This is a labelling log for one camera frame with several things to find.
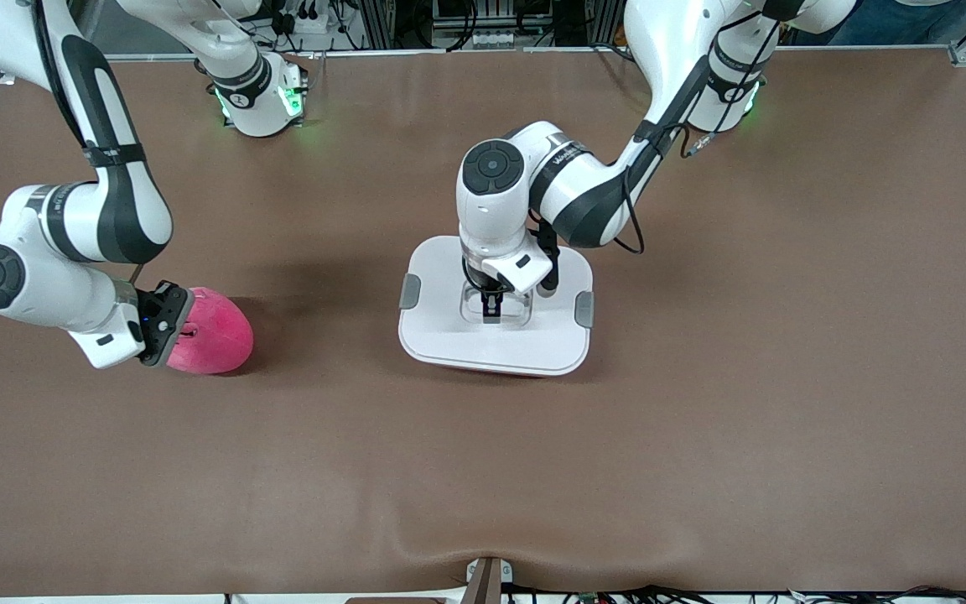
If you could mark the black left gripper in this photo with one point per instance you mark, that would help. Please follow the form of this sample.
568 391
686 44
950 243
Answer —
491 304

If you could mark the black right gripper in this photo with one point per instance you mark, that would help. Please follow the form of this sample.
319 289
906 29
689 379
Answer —
166 312

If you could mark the pink round plush toy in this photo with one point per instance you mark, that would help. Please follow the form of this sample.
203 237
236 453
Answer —
219 335

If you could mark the white box lid grey latches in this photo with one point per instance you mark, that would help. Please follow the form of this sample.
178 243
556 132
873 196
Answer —
441 335

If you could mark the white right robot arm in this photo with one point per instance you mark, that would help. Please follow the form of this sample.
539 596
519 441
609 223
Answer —
127 210

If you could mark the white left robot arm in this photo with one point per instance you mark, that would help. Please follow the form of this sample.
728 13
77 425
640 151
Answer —
491 210

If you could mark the brown table mat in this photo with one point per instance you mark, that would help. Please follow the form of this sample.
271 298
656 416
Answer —
198 470

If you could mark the white terminal block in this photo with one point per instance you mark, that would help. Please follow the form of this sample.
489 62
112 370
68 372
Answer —
491 39

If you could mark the brown metal table clamp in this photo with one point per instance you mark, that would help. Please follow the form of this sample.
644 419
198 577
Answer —
487 583

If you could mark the white power strip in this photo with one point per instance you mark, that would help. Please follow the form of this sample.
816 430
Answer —
303 21

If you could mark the person in blue jeans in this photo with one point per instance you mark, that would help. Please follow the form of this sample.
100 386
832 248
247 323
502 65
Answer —
894 21

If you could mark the aluminium table edge rail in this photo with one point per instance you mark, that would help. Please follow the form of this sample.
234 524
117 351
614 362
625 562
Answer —
382 52

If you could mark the aluminium corner bracket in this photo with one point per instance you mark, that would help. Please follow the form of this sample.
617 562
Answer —
963 55

